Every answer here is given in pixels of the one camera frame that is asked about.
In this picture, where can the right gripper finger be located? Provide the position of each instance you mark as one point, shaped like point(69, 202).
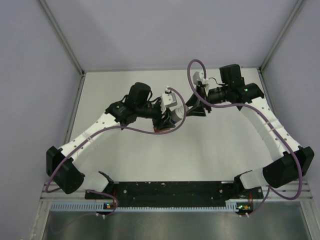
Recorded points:
point(192, 101)
point(197, 110)

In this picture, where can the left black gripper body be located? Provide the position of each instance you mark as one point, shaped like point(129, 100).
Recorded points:
point(154, 112)

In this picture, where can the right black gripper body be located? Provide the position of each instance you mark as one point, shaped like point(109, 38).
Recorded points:
point(201, 91)

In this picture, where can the red weekly pill organizer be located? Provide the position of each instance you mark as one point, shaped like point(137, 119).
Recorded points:
point(161, 129)

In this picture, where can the white pill bottle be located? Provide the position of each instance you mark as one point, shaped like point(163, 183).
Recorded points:
point(177, 114)

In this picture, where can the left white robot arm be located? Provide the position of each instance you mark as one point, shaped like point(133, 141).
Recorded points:
point(66, 165)

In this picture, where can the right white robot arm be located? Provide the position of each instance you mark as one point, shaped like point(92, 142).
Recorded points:
point(289, 159)

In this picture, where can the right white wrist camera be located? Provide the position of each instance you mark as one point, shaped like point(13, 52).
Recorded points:
point(200, 81)

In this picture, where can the right aluminium frame post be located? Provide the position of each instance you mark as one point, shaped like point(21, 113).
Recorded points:
point(290, 20)

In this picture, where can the aluminium frame post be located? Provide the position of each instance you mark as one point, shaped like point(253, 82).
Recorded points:
point(290, 20)
point(60, 35)

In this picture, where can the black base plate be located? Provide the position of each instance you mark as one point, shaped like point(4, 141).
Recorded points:
point(178, 193)

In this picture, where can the grey slotted cable duct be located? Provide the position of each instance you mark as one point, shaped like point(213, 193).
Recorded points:
point(93, 206)

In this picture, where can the left aluminium frame post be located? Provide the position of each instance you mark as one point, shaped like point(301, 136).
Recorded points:
point(60, 35)

